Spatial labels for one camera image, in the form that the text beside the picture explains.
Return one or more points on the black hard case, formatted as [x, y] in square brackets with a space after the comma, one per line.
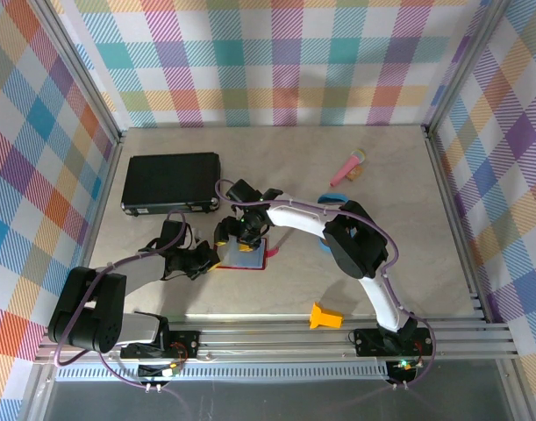
[171, 182]

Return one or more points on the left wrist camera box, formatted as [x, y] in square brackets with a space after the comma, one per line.
[173, 234]

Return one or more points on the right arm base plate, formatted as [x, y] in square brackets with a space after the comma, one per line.
[368, 344]

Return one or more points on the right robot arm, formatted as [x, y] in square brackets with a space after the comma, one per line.
[294, 217]

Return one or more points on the red card holder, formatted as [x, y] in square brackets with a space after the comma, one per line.
[250, 261]

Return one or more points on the blue plastic card tray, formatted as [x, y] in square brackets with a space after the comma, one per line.
[331, 197]

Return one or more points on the yellow orange plastic part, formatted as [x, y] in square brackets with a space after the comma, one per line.
[324, 316]

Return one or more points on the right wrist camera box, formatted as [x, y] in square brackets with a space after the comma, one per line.
[243, 190]

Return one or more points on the aluminium side rail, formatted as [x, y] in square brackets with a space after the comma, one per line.
[435, 153]
[107, 175]

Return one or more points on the small black controller board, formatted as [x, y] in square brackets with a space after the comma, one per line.
[153, 372]
[403, 370]

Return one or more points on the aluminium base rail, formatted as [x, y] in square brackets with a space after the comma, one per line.
[272, 340]

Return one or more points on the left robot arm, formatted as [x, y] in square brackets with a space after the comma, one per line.
[92, 307]

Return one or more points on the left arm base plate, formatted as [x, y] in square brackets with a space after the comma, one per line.
[188, 340]

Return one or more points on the pink toy microphone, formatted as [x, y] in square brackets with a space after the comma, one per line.
[344, 171]

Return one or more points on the small printed wooden block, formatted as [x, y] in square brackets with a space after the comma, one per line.
[356, 174]

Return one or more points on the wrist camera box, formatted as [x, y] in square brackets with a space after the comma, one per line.
[243, 190]
[173, 234]

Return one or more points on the aluminium frame post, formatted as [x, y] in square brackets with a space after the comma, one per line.
[74, 70]
[465, 66]

